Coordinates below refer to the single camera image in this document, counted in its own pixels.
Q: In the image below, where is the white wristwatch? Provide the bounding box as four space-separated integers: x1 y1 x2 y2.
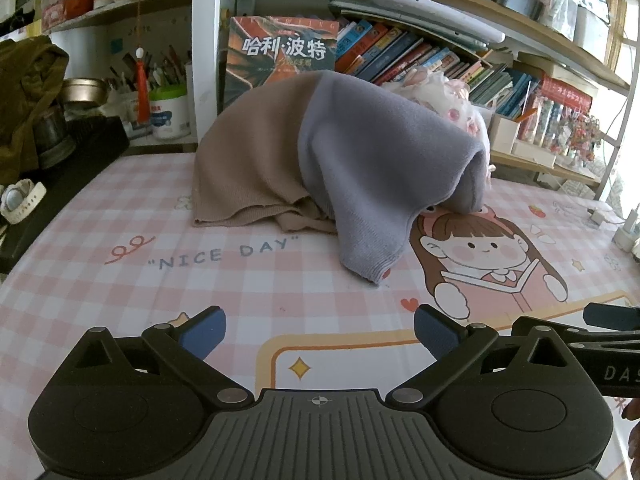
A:
0 179 47 225

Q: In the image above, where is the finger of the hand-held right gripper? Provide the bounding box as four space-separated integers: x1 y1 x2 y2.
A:
511 315 640 361
583 302 640 332

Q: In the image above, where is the grey laptop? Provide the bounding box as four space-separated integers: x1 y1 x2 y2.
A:
327 0 507 52

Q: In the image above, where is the dark orange cover book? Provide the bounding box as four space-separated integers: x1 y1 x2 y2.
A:
220 16 341 111

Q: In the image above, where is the gold round tin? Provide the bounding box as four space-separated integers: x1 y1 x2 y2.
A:
61 77 109 110

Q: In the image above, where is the pink checked cartoon desk mat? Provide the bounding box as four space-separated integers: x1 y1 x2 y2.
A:
0 152 640 480

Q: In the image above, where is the black box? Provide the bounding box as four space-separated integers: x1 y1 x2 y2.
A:
0 116 132 273

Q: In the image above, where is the white pink floral frilly cloth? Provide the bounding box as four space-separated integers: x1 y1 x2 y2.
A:
382 69 496 191

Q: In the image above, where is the row of colourful books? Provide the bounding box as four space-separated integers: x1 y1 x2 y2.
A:
334 19 543 118

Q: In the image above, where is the beige knit garment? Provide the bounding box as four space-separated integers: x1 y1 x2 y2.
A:
192 74 343 235

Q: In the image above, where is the white bookshelf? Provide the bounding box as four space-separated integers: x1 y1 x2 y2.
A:
0 0 640 201

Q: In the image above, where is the white charger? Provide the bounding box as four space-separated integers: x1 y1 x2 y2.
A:
589 204 640 263

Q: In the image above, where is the small white storage box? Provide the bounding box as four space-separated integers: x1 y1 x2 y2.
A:
487 112 522 156

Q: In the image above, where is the pack of colourful bottles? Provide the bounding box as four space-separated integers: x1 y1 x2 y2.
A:
516 76 600 163

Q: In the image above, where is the lavender knit garment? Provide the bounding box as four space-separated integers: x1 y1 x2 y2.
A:
297 70 490 287

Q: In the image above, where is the red tassel ornament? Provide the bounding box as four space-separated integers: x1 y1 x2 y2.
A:
134 47 152 124

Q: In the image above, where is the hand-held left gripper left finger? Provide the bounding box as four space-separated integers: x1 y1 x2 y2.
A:
72 305 253 409

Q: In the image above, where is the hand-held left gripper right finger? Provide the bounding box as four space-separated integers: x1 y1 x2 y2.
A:
387 305 568 409

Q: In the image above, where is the olive brown cloth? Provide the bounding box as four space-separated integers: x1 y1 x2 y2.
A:
0 36 70 187

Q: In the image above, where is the dark glass jar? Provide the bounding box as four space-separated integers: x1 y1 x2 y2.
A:
31 106 77 170

